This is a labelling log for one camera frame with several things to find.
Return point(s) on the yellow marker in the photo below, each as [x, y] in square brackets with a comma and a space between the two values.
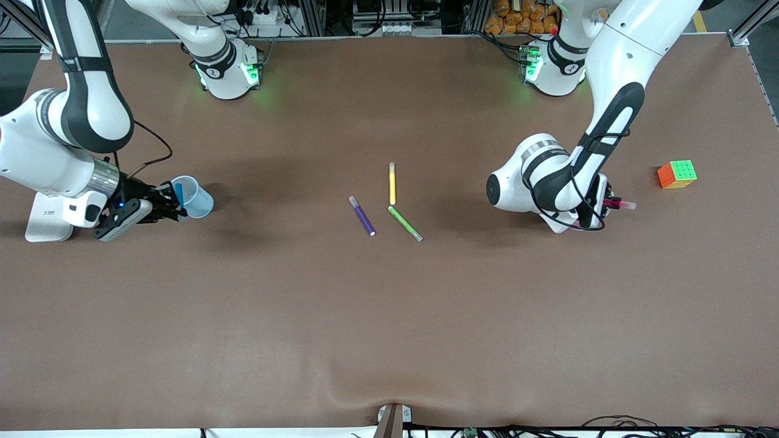
[392, 185]

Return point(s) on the light blue mesh cup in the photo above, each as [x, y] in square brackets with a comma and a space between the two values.
[201, 204]

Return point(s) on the purple marker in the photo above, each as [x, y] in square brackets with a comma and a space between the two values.
[363, 218]

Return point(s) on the orange snack bag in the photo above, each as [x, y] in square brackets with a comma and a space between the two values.
[508, 21]

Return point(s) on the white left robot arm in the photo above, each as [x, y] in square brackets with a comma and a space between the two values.
[627, 48]

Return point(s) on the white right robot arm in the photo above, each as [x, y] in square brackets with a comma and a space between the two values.
[91, 103]

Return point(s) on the aluminium frame post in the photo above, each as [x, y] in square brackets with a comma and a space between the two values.
[313, 18]
[475, 17]

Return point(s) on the white power strip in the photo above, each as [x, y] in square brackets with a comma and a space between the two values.
[274, 25]

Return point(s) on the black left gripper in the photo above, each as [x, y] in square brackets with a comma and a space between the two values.
[604, 198]

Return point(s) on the aluminium frame profile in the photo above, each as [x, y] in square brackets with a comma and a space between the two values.
[739, 38]
[45, 53]

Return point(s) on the blue marker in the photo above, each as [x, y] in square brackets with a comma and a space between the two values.
[179, 193]

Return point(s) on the colourful puzzle cube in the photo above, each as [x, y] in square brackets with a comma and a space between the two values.
[678, 173]

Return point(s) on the brown table cover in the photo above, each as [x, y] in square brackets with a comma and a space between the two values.
[389, 316]

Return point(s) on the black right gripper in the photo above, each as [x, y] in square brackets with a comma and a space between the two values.
[135, 191]

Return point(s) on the green marker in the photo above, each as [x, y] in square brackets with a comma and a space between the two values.
[405, 223]

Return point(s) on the white connector block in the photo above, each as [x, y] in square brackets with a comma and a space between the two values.
[395, 28]

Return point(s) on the pink marker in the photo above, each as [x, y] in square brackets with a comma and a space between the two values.
[628, 205]

